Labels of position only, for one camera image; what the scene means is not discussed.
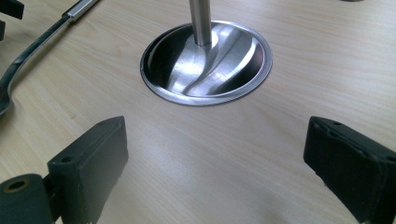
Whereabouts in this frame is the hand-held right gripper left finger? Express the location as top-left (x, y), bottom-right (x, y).
top-left (47, 115), bottom-right (130, 224)

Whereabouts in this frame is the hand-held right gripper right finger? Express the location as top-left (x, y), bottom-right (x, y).
top-left (303, 116), bottom-right (396, 224)

